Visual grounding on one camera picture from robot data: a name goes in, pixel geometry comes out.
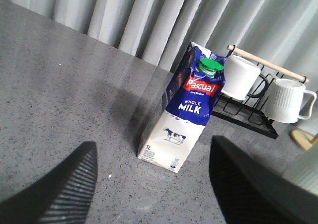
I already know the white mug black handle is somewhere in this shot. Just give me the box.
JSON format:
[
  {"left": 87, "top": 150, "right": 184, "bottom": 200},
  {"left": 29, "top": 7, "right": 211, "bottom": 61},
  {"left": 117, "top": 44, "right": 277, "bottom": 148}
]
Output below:
[{"left": 222, "top": 55, "right": 269, "bottom": 101}]

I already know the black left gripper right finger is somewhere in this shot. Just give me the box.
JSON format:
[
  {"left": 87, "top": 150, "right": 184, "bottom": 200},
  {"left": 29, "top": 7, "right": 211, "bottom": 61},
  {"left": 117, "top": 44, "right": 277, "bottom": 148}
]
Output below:
[{"left": 209, "top": 136, "right": 318, "bottom": 224}]

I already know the grey curtain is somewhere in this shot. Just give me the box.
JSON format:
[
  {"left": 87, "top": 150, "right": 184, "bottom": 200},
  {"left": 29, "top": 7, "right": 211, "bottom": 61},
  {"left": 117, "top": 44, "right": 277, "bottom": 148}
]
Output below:
[{"left": 9, "top": 0, "right": 318, "bottom": 91}]

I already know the white ribbed mug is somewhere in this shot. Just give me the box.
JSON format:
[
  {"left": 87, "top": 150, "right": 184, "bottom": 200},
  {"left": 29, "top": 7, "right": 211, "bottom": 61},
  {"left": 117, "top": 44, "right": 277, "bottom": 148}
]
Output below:
[{"left": 264, "top": 78, "right": 317, "bottom": 124}]

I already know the blue white milk carton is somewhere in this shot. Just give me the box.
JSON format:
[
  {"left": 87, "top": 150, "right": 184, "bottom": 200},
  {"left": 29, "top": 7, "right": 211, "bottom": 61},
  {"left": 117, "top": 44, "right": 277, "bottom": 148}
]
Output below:
[{"left": 137, "top": 42, "right": 227, "bottom": 173}]

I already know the wooden mug tree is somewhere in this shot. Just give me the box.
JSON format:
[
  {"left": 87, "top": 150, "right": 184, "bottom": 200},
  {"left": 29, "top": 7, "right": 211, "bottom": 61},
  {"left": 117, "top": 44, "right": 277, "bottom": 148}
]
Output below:
[{"left": 289, "top": 130, "right": 318, "bottom": 151}]

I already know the black wire mug rack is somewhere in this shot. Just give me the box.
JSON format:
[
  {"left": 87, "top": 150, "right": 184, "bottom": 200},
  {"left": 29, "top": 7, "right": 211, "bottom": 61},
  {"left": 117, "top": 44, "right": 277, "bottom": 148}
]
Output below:
[{"left": 212, "top": 45, "right": 309, "bottom": 139}]

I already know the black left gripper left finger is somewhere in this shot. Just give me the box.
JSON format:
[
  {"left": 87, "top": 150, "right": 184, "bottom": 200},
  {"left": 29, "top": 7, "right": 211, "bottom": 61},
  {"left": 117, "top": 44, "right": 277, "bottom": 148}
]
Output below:
[{"left": 0, "top": 141, "right": 98, "bottom": 224}]

